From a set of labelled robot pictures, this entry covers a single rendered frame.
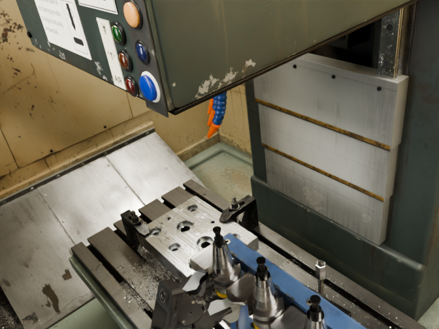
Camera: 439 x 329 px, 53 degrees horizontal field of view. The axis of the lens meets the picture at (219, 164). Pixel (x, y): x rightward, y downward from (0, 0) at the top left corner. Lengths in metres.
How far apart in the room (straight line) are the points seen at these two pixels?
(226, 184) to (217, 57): 1.67
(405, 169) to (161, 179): 1.12
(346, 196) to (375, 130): 0.27
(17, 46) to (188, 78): 1.36
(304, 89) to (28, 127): 1.12
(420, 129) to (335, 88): 0.23
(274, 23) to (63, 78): 1.41
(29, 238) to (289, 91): 1.15
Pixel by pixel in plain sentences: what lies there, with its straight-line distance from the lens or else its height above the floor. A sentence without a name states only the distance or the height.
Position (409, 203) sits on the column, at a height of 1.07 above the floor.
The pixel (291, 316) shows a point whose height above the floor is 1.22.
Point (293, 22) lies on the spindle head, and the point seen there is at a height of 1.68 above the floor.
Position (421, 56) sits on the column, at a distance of 1.07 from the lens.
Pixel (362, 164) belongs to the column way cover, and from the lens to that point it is 1.23.
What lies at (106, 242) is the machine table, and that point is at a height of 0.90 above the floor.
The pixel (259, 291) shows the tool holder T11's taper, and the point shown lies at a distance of 0.75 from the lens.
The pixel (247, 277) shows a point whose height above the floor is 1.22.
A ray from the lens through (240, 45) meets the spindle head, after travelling 0.53.
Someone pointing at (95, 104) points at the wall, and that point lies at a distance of 1.97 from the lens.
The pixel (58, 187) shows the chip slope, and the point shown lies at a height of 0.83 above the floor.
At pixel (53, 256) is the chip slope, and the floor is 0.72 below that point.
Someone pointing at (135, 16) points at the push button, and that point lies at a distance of 0.46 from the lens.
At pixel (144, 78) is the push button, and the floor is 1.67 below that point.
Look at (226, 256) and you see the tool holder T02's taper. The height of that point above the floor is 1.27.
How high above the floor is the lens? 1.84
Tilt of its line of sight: 33 degrees down
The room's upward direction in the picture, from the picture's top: 9 degrees counter-clockwise
